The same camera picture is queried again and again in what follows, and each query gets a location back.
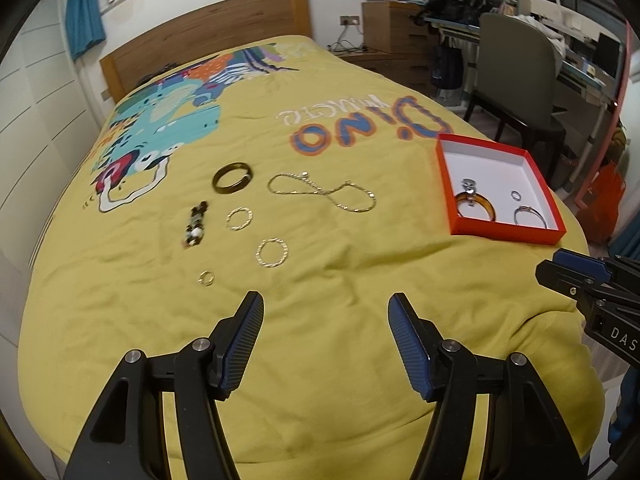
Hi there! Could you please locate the white clothes pile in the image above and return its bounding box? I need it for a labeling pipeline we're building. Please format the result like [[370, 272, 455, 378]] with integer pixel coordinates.
[[517, 12, 568, 53]]

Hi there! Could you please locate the black monitor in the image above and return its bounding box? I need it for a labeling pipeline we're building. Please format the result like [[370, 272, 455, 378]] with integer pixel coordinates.
[[595, 32, 627, 81]]

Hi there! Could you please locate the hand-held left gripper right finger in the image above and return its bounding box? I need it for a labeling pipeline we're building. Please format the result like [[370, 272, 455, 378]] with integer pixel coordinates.
[[387, 292, 586, 480]]

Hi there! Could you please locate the amber bangle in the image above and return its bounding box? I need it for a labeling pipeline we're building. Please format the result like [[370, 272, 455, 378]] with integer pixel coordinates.
[[454, 191, 497, 222]]

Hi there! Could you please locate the tangle of cables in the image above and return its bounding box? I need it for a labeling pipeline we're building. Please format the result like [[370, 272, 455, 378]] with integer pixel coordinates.
[[327, 27, 373, 57]]

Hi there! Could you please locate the black bag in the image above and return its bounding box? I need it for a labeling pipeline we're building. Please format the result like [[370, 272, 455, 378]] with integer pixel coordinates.
[[417, 0, 495, 27]]

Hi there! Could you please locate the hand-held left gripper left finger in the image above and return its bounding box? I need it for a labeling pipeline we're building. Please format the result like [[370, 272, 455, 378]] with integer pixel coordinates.
[[62, 291, 265, 480]]

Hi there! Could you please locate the black white beaded bracelet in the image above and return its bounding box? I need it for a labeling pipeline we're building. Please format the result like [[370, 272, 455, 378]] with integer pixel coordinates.
[[185, 201, 211, 249]]

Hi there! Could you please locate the person's right forearm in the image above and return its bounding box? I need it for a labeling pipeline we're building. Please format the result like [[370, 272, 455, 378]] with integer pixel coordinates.
[[607, 365, 640, 461]]

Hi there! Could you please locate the white wardrobe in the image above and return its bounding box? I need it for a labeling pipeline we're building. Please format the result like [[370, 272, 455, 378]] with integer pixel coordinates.
[[0, 10, 118, 361]]

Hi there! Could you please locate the dark brown bangle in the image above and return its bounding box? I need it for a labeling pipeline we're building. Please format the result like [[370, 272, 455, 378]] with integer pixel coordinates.
[[212, 161, 254, 194]]

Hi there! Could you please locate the grey chair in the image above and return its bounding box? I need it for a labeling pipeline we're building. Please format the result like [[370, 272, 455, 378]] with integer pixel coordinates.
[[465, 12, 568, 163]]

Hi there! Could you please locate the wooden dresser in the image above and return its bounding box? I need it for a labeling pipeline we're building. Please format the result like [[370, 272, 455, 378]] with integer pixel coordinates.
[[345, 1, 443, 92]]

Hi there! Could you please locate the pink pole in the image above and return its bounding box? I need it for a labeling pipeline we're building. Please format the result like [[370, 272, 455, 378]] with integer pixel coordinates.
[[575, 20, 637, 211]]

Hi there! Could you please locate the twisted silver hoop earring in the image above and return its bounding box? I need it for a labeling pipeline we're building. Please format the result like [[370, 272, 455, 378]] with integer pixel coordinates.
[[225, 206, 254, 232], [254, 238, 290, 268]]

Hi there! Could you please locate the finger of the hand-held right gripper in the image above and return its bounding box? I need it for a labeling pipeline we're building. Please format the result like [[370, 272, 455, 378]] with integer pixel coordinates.
[[535, 260, 608, 306], [552, 250, 613, 283]]

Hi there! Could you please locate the white study desk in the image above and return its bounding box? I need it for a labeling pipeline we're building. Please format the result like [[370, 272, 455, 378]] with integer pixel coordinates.
[[425, 10, 623, 193]]

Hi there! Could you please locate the thin silver hoop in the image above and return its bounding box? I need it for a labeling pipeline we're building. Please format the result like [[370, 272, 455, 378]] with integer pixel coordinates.
[[513, 205, 547, 227]]

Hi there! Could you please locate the dark blue hanging bag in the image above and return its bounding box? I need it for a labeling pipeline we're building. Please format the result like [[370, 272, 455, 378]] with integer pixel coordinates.
[[431, 45, 463, 92]]

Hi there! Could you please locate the red jewelry box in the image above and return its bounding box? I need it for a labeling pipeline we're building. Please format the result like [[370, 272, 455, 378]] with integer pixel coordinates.
[[434, 133, 567, 247]]

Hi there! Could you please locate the orange bag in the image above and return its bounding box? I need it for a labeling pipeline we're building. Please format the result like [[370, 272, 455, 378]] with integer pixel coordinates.
[[582, 162, 627, 247]]

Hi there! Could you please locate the wooden headboard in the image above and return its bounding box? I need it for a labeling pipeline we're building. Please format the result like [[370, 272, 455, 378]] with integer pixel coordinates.
[[99, 0, 316, 103]]

